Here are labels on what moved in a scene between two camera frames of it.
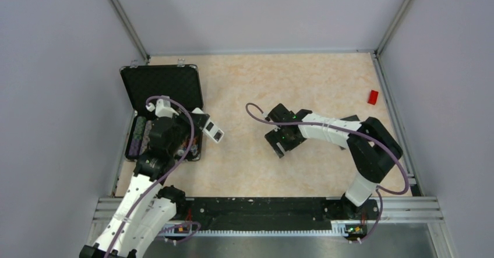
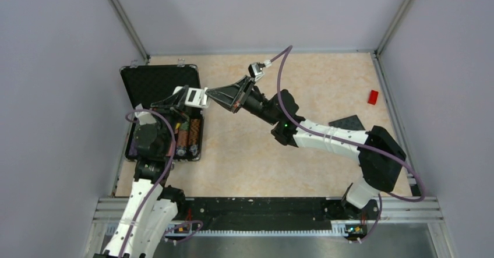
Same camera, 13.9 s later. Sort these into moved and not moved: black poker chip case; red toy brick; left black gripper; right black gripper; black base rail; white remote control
Moved: white remote control; right black gripper; left black gripper
Not moved: black base rail; black poker chip case; red toy brick
